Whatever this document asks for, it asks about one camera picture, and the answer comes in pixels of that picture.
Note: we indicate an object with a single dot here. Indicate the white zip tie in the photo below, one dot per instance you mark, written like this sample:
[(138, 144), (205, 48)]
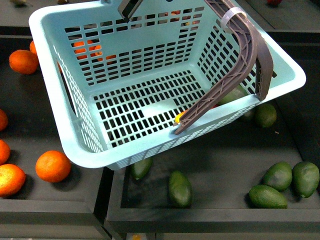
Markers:
[(232, 12)]

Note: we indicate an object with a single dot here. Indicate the orange fruit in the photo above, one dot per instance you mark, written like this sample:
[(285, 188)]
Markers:
[(53, 166), (12, 179), (4, 121), (24, 62), (4, 152)]

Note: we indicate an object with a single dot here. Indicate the brown basket handle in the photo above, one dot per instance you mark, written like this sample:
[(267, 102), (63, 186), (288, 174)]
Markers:
[(195, 61)]

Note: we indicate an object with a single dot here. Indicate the light blue plastic basket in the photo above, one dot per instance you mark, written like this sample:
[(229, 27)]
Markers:
[(127, 85)]

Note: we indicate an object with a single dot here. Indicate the black fruit display tray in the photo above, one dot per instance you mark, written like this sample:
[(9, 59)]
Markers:
[(221, 166)]

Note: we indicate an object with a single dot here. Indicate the green avocado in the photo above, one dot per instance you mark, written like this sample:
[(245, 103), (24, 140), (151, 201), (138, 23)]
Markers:
[(180, 189), (265, 115), (278, 176), (305, 178), (235, 94), (139, 169), (266, 197)]

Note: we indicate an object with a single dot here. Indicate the yellow mango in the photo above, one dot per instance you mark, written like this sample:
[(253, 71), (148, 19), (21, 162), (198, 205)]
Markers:
[(178, 117)]

